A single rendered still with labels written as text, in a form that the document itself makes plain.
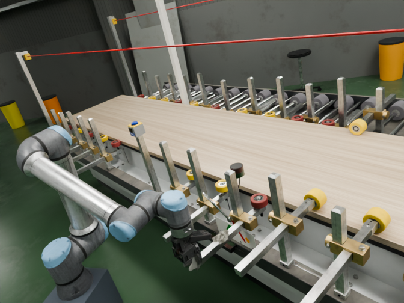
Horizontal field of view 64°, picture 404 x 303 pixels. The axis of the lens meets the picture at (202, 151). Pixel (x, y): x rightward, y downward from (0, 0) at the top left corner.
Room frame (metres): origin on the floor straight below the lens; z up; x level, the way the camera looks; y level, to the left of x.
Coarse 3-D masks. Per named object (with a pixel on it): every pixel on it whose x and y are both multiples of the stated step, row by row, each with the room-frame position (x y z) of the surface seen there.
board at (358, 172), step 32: (128, 96) 3.92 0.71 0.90; (160, 128) 2.55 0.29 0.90; (192, 128) 2.36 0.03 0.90; (224, 128) 2.20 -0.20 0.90; (256, 128) 2.06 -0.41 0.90; (288, 128) 1.93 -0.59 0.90; (320, 128) 1.82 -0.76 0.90; (224, 160) 1.72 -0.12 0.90; (256, 160) 1.63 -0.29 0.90; (288, 160) 1.54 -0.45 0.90; (320, 160) 1.46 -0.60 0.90; (352, 160) 1.38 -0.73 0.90; (384, 160) 1.31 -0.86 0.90; (256, 192) 1.33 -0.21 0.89; (288, 192) 1.25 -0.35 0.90; (352, 192) 1.13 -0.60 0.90; (384, 192) 1.08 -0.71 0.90; (352, 224) 0.95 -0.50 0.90
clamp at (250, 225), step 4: (232, 212) 1.25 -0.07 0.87; (244, 212) 1.23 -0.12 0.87; (232, 216) 1.23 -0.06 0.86; (236, 216) 1.21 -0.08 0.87; (240, 216) 1.20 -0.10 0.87; (244, 216) 1.20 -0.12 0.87; (248, 216) 1.19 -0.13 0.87; (252, 216) 1.18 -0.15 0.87; (236, 220) 1.21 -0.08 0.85; (240, 220) 1.19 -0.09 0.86; (244, 220) 1.17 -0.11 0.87; (248, 220) 1.16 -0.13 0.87; (252, 220) 1.16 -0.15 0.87; (256, 220) 1.17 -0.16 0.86; (248, 224) 1.15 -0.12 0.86; (252, 224) 1.15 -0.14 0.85; (256, 224) 1.16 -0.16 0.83; (248, 228) 1.15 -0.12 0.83; (252, 228) 1.15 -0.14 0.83
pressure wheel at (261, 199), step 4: (252, 196) 1.28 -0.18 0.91; (256, 196) 1.28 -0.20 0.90; (260, 196) 1.27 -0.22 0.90; (264, 196) 1.26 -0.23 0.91; (252, 200) 1.25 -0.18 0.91; (256, 200) 1.25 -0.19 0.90; (260, 200) 1.24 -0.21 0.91; (264, 200) 1.23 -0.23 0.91; (252, 204) 1.24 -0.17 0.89; (256, 204) 1.23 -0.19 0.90; (260, 204) 1.22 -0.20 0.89; (264, 204) 1.22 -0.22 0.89; (256, 208) 1.23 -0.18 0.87; (260, 208) 1.22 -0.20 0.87
